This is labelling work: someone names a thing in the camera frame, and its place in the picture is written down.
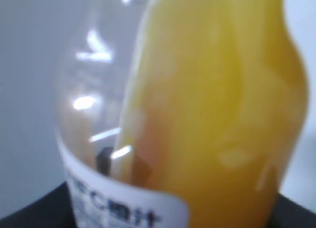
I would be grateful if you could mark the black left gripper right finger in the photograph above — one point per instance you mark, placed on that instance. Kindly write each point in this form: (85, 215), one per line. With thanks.
(288, 214)

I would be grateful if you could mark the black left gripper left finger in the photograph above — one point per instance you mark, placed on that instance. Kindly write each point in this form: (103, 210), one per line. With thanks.
(52, 211)

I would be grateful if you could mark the NFC orange juice bottle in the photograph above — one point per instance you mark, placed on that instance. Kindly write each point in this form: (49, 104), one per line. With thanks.
(178, 113)

